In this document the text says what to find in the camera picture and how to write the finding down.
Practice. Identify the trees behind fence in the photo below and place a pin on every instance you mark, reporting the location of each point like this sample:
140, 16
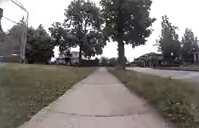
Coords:
40, 46

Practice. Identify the dark low house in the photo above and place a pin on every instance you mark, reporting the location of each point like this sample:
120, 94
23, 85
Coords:
150, 58

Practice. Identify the grass strip beside road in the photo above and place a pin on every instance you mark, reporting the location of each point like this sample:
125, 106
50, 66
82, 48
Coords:
167, 93

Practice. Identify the grey concrete sidewalk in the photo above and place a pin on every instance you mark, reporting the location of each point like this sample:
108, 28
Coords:
100, 96

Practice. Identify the wide grass field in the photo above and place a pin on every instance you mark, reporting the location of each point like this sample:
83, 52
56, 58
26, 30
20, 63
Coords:
30, 86

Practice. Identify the trees along road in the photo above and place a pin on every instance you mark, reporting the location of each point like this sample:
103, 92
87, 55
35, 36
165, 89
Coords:
168, 43

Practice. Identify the white house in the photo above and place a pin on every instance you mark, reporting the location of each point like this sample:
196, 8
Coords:
68, 58

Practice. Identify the large leafy tree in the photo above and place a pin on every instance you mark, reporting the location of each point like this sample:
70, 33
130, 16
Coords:
82, 26
120, 50

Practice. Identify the grey asphalt road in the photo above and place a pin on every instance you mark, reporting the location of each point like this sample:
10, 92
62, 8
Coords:
173, 73

